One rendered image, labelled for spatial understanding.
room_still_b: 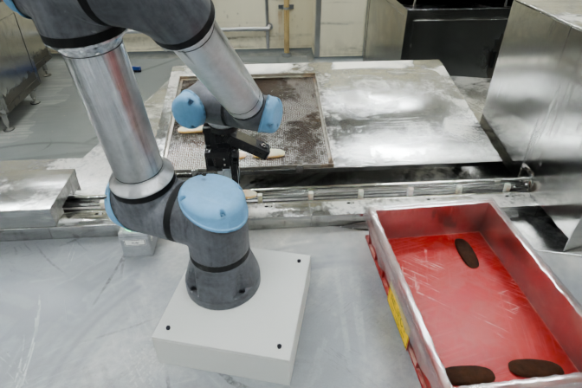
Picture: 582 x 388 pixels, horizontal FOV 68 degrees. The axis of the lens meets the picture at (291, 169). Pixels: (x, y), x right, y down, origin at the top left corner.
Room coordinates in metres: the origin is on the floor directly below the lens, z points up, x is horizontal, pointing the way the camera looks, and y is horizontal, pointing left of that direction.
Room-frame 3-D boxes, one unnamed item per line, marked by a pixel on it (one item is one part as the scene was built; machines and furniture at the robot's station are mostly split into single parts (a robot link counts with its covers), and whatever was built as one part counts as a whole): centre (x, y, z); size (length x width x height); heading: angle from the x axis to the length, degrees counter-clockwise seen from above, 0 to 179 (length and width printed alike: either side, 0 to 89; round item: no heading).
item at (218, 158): (0.93, 0.17, 1.03); 0.09 x 0.08 x 0.12; 94
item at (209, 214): (0.61, 0.14, 1.07); 0.13 x 0.12 x 0.14; 70
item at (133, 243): (0.79, 0.37, 0.84); 0.08 x 0.08 x 0.11; 4
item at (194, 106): (0.83, 0.18, 1.19); 0.11 x 0.11 x 0.08; 70
